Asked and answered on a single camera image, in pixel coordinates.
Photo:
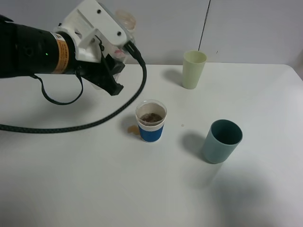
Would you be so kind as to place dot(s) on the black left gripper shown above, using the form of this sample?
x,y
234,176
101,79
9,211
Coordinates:
x,y
100,73

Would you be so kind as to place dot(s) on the clear bottle with brown drink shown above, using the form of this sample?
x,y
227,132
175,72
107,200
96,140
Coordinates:
x,y
112,32

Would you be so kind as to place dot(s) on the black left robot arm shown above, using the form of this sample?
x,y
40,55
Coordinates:
x,y
27,51

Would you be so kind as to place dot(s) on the blue sleeved paper cup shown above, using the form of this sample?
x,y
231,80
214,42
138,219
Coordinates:
x,y
151,116

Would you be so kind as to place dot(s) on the brown drink spill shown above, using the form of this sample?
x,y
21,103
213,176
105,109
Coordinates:
x,y
133,129

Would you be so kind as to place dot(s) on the pale green plastic cup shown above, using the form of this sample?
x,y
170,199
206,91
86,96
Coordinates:
x,y
193,65

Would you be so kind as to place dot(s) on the teal plastic cup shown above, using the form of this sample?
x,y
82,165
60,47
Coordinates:
x,y
222,139

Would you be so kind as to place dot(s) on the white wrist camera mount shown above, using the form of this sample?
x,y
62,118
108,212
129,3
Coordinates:
x,y
78,25

